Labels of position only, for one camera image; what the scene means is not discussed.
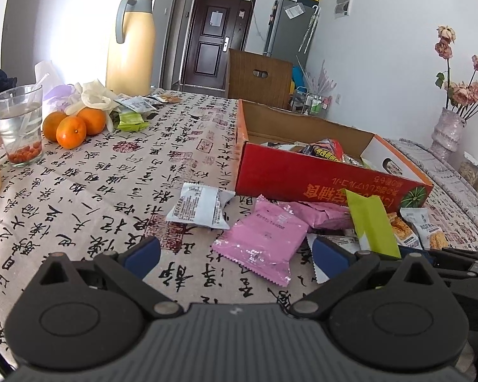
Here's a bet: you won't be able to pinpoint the white folded umbrella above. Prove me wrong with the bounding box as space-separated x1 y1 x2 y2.
298 5 320 53

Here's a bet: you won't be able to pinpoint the orange white cracker packet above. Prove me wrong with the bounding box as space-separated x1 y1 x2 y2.
386 212 421 248
400 208 449 251

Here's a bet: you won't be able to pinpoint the yellow thermos jug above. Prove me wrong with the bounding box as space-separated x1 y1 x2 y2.
105 0 156 97

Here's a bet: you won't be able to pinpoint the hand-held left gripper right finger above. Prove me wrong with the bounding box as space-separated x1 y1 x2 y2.
289 236 437 319

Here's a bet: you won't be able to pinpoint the grey patterned cloth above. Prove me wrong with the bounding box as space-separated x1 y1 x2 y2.
382 138 478 254

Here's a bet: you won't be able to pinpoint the white plastic bags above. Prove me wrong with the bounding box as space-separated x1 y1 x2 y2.
65 80 123 131

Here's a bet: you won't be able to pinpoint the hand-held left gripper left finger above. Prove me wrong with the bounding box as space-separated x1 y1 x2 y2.
36 236 184 319

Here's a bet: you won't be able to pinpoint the red cardboard box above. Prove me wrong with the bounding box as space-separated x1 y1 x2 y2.
235 99 434 213

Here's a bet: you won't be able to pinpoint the grey refrigerator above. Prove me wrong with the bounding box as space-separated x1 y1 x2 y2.
264 0 318 65

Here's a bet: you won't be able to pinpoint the white plastic bag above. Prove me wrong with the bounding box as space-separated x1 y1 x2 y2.
33 60 77 113

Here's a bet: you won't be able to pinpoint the wall electrical panel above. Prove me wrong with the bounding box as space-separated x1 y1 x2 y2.
332 0 354 19

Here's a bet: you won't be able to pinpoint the dark brown door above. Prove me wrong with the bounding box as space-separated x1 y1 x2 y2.
183 0 258 89

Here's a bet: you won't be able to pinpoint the small brown sachet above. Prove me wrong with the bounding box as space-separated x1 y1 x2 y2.
149 92 183 105

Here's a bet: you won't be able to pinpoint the wire rack with bottles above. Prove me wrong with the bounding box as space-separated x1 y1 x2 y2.
290 87 332 117

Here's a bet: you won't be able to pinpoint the pink snack packet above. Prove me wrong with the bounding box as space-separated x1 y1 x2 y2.
211 195 310 287
279 202 354 234

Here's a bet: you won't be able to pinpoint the small white sachets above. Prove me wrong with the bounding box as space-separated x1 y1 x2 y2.
115 94 157 115

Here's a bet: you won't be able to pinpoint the red orange snack packet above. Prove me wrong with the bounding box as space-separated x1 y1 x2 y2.
302 138 346 162

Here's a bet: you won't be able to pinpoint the glass jar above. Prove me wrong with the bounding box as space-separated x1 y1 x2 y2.
460 152 478 188

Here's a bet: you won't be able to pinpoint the long green snack packet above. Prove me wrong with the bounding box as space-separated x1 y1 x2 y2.
345 189 402 259

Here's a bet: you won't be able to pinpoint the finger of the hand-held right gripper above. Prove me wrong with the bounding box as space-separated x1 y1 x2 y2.
438 272 478 301
399 247 478 273

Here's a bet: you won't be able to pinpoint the small green packet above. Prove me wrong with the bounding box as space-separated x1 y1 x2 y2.
117 110 149 133

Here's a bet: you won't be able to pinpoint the pale textured vase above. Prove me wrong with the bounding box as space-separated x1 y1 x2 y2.
431 107 467 162

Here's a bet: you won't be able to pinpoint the dried pink roses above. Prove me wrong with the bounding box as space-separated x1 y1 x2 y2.
434 25 478 121

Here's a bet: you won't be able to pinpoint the white snack packet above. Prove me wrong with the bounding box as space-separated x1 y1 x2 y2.
166 182 236 230
306 232 360 284

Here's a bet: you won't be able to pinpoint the orange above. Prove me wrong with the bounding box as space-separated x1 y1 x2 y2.
77 107 107 136
42 111 69 143
56 116 88 150

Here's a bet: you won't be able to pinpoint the white dried grass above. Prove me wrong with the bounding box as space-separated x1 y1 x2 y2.
302 59 338 97

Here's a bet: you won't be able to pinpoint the clear glass cup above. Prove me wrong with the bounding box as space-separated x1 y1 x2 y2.
0 84 45 168

